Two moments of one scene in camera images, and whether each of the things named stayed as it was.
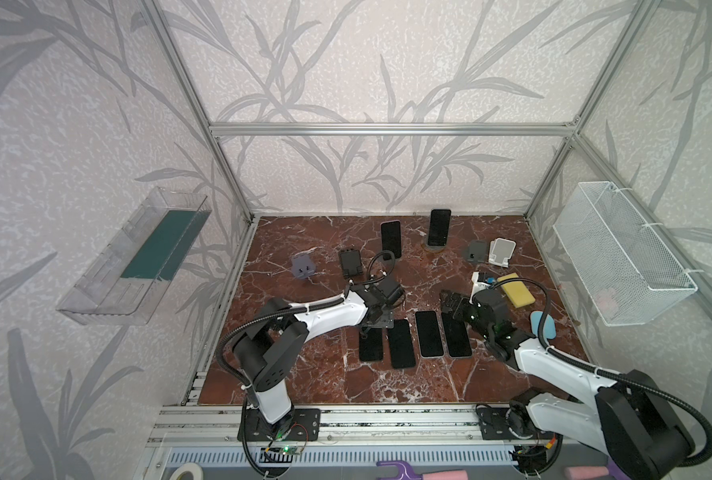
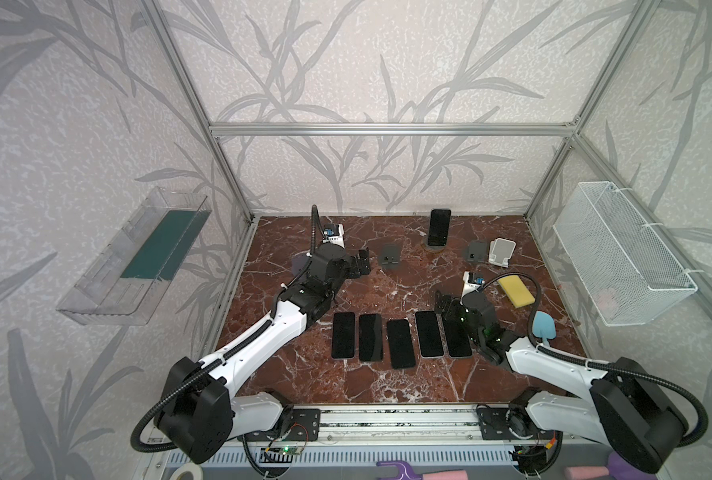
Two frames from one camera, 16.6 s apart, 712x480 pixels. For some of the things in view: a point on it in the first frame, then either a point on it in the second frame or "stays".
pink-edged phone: (391, 237) -> (343, 335)
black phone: (403, 353) stays
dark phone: (439, 227) stays
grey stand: (302, 266) stays
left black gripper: (377, 317) -> (359, 262)
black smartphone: (457, 337) stays
